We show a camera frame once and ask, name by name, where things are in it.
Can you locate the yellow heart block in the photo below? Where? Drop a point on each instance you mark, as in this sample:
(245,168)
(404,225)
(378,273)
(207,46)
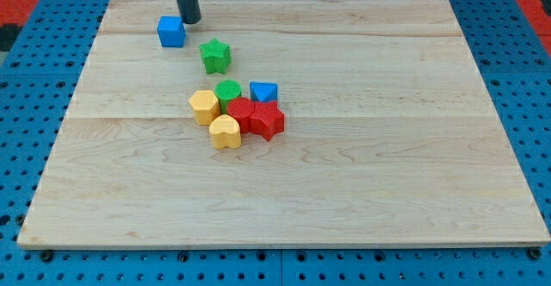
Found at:
(225,132)

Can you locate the yellow hexagon block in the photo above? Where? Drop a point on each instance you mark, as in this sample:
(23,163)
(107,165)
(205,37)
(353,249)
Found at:
(205,105)

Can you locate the light wooden board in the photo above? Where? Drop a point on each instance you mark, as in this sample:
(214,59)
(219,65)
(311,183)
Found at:
(390,141)

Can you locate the blue triangle block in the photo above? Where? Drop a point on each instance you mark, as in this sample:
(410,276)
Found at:
(263,92)

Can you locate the green star block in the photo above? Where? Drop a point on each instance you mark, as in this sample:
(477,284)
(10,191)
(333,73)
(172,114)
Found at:
(215,56)

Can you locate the blue cube block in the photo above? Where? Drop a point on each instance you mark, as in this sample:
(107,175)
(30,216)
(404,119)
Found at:
(171,31)

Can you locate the red star block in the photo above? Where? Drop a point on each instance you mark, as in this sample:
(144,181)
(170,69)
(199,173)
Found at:
(267,120)

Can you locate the red cylinder block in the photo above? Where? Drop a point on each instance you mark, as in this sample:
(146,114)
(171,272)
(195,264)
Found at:
(241,109)

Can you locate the green cylinder block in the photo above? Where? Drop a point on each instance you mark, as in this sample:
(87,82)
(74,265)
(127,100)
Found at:
(226,91)

